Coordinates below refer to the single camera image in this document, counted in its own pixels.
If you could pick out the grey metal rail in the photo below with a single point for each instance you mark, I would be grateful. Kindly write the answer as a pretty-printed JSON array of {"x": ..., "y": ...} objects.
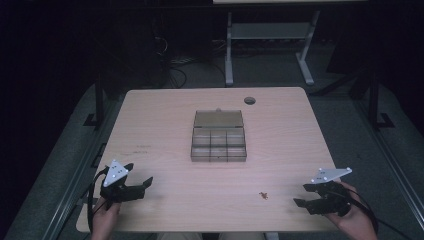
[
  {"x": 396, "y": 173},
  {"x": 75, "y": 186}
]

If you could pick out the small brown object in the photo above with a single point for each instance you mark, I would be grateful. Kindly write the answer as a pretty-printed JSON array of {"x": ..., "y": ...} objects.
[{"x": 263, "y": 195}]

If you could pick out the clear plastic compartment box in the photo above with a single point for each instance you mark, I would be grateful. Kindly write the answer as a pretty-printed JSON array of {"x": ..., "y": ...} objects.
[{"x": 218, "y": 136}]

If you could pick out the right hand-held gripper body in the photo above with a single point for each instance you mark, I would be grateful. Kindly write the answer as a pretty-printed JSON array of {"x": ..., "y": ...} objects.
[{"x": 331, "y": 200}]

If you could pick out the person's left hand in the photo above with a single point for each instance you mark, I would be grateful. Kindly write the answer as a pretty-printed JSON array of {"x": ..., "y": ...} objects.
[{"x": 105, "y": 218}]

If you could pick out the white metal desk frame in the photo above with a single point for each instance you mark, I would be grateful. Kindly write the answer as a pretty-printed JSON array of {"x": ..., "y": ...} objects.
[{"x": 270, "y": 31}]

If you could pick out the black metal stand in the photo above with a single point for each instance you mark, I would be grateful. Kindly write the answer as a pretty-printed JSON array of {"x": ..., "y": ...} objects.
[
  {"x": 98, "y": 100},
  {"x": 374, "y": 100}
]

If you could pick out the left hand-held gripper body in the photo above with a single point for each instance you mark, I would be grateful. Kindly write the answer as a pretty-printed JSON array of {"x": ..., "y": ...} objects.
[{"x": 115, "y": 191}]

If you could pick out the person's right hand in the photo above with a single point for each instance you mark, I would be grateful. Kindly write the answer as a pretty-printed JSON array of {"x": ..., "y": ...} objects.
[{"x": 355, "y": 221}]

